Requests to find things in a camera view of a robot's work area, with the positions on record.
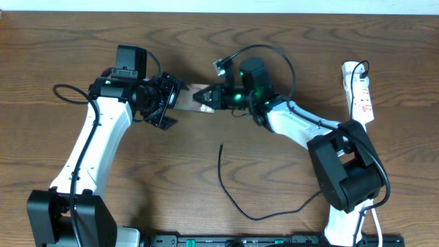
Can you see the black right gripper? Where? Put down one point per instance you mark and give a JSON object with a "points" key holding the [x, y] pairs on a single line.
{"points": [[217, 96]]}

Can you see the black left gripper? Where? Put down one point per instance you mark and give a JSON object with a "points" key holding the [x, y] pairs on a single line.
{"points": [[172, 85]]}

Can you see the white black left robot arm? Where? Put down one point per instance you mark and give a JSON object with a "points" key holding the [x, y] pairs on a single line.
{"points": [[72, 211]]}

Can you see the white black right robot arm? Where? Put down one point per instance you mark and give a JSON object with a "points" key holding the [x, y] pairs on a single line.
{"points": [[347, 167]]}

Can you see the white usb charger adapter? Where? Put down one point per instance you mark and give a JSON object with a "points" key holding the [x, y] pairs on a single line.
{"points": [[356, 80]]}

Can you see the white power strip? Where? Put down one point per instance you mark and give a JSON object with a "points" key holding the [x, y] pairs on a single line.
{"points": [[358, 99]]}

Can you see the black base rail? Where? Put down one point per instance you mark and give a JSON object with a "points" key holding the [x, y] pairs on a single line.
{"points": [[222, 241]]}

